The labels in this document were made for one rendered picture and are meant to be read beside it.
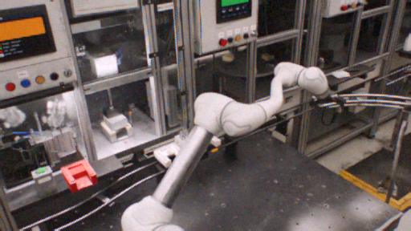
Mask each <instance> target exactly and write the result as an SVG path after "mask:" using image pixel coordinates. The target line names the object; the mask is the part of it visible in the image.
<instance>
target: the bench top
mask: <svg viewBox="0 0 411 231"><path fill-rule="evenodd" d="M224 150H225V148H222V149H219V150H217V151H216V152H211V153H210V154H209V158H205V159H204V160H202V161H198V164H197V165H196V168H195V169H194V170H193V173H192V174H191V175H190V176H189V179H188V180H187V182H186V184H185V185H184V188H183V189H182V190H181V193H180V194H179V195H178V198H177V199H176V200H175V203H174V204H173V206H172V211H173V217H172V222H171V225H177V226H180V227H181V228H182V229H184V230H185V231H385V230H387V229H388V228H390V226H393V224H395V223H397V221H399V220H400V219H401V217H402V216H403V213H402V212H401V211H399V210H397V209H396V208H394V207H392V206H391V205H388V204H387V203H385V202H383V201H382V200H381V199H378V198H377V197H375V196H373V195H371V194H370V193H369V192H366V191H365V190H364V189H362V188H360V187H359V186H356V185H355V184H353V183H351V182H350V181H349V180H346V179H344V178H343V177H341V176H340V175H338V174H336V173H334V172H333V171H331V170H329V169H328V168H325V167H324V166H323V165H322V164H319V163H318V162H316V161H314V160H313V159H310V157H308V156H305V155H304V154H303V153H302V152H299V151H298V150H295V149H294V148H293V147H290V146H289V145H288V144H285V143H284V142H282V141H280V140H279V139H277V138H275V137H274V136H272V135H270V134H268V132H265V131H262V132H259V133H257V134H255V135H252V136H250V137H248V138H245V139H244V140H240V141H238V144H237V145H236V157H237V159H236V160H234V159H233V158H231V157H230V156H228V155H227V154H226V153H224ZM305 161H307V162H305ZM155 174H156V173H152V174H150V175H149V176H145V177H143V178H141V179H138V180H135V181H134V182H131V183H129V184H126V185H123V186H122V187H120V188H116V189H114V190H113V191H110V192H107V193H105V194H104V195H105V196H106V197H107V198H108V199H110V200H111V199H112V198H113V197H116V196H117V195H118V194H120V193H122V192H123V191H125V190H126V189H127V188H130V187H131V186H132V185H134V184H136V183H137V182H140V181H141V180H143V179H146V178H148V177H150V176H153V175H155ZM156 179H157V177H156V176H155V177H154V178H152V179H149V180H147V181H145V182H143V183H142V184H140V185H137V186H136V187H135V188H132V189H131V190H130V191H128V192H126V193H125V194H123V195H122V196H121V197H119V198H117V199H116V200H114V201H113V202H114V204H113V205H112V206H108V205H107V206H104V208H102V209H101V210H99V211H98V212H97V213H94V214H92V216H89V217H88V218H86V219H83V220H82V221H80V222H78V223H77V224H75V225H72V226H70V227H68V228H65V229H63V230H62V231H123V229H122V223H121V221H122V216H123V214H124V212H125V210H126V209H127V208H128V207H129V206H131V205H134V204H135V203H140V202H141V201H142V200H143V199H144V198H145V197H149V196H152V195H153V194H154V193H155V190H156V189H157V186H158V184H157V182H156ZM294 183H296V184H297V185H294ZM338 196H340V197H341V198H338ZM266 199H269V200H268V201H266ZM103 204H104V202H103V201H101V200H100V199H99V198H98V197H95V198H93V199H91V200H89V201H87V202H86V203H84V204H82V205H81V206H80V207H77V208H75V209H73V210H71V211H69V212H68V213H64V214H62V215H61V216H57V217H56V218H53V219H50V220H49V221H46V222H45V225H46V226H47V230H48V231H54V230H56V229H59V228H62V227H63V226H65V225H68V224H70V223H71V222H74V221H76V220H77V219H80V218H81V217H83V216H86V215H87V214H89V213H91V212H92V211H93V210H95V209H98V208H99V207H100V206H101V205H103Z"/></svg>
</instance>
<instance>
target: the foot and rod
mask: <svg viewBox="0 0 411 231"><path fill-rule="evenodd" d="M106 90H107V94H108V104H109V106H108V107H106V108H102V109H103V112H104V115H105V117H107V118H108V119H110V118H112V117H116V116H119V115H121V110H120V107H119V106H117V104H115V105H112V98H111V91H110V88H107V89H106Z"/></svg>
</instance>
